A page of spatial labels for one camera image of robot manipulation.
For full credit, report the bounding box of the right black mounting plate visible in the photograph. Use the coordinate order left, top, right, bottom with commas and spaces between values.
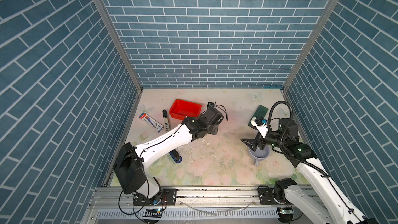
257, 186, 279, 205

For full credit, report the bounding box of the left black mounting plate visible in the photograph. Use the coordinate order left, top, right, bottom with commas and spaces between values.
133, 188, 177, 206

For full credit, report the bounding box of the red plastic bin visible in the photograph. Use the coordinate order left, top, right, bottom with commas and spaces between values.
169, 99, 202, 120

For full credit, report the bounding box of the dark green rectangular block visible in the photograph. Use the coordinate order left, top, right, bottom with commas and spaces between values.
248, 105, 268, 130

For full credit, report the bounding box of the white marker black cap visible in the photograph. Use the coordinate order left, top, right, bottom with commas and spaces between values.
162, 110, 170, 131

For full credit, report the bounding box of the black mounting plate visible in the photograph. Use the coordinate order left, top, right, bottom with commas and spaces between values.
257, 186, 279, 205
133, 188, 177, 206

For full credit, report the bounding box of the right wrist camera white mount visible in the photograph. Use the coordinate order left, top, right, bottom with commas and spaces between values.
250, 116, 269, 139

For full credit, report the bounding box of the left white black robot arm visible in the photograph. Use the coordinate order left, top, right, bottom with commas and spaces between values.
113, 106, 224, 202

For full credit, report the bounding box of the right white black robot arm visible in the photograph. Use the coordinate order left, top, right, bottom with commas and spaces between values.
241, 101, 378, 224

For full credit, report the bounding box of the aluminium front rail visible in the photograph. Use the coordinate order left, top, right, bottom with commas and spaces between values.
82, 186, 322, 224

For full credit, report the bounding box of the pencil box white red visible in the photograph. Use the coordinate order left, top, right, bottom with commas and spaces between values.
140, 113, 164, 133

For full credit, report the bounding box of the lavender plastic cup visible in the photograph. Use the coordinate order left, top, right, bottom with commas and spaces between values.
248, 145, 270, 167

